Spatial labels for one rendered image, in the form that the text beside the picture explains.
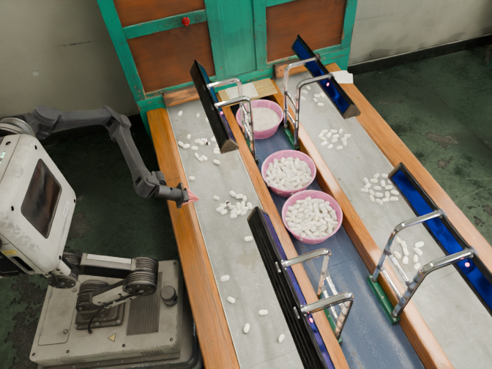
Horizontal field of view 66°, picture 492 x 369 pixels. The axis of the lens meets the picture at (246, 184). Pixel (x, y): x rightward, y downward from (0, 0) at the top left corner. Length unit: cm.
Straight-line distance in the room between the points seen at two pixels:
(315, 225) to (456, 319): 63
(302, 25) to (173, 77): 79
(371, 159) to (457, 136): 150
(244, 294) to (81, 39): 220
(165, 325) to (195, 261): 38
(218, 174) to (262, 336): 82
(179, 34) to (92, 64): 118
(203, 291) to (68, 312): 75
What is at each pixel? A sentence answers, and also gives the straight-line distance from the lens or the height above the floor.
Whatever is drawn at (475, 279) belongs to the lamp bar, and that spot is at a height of 107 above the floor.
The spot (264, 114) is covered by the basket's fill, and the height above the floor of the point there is 74.
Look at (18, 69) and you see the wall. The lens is 326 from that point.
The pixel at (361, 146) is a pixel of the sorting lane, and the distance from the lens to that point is 204.
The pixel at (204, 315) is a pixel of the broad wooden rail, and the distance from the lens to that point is 152.
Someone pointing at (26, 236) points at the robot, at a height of 133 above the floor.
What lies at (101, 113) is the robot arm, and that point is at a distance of 179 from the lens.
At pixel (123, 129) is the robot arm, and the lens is 177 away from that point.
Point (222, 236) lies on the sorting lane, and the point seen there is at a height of 74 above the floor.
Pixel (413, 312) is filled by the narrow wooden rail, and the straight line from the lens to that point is 158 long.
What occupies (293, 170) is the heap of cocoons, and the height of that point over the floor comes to 74.
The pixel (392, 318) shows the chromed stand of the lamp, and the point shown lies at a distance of 160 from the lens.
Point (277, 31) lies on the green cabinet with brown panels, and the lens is 229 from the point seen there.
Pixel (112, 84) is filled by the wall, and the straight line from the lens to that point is 326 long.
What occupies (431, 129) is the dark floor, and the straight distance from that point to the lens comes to 338.
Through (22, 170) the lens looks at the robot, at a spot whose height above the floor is 143.
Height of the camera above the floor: 217
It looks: 51 degrees down
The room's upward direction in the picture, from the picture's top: 7 degrees counter-clockwise
